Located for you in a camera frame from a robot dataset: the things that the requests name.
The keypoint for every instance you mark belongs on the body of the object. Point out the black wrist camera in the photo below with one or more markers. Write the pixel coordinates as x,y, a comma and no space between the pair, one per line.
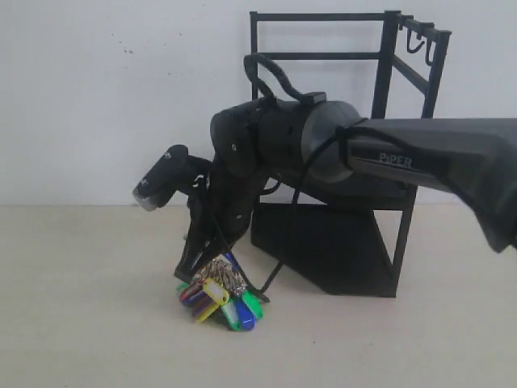
160,183

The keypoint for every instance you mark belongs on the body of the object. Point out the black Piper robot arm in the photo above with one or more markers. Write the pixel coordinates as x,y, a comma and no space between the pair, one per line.
472,158

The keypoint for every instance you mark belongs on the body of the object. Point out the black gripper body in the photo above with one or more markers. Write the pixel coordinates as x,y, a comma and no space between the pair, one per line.
229,202

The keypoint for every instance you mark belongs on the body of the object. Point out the black metal corner shelf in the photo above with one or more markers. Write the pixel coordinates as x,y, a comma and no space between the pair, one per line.
352,240

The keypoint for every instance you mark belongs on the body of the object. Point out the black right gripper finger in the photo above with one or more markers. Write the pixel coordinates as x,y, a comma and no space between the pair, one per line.
259,293

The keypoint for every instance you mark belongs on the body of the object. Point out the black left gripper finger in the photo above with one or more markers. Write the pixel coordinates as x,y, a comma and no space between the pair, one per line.
194,257

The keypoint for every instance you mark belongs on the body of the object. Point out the bunch of colourful key tags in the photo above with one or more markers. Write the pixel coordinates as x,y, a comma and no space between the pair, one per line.
218,291

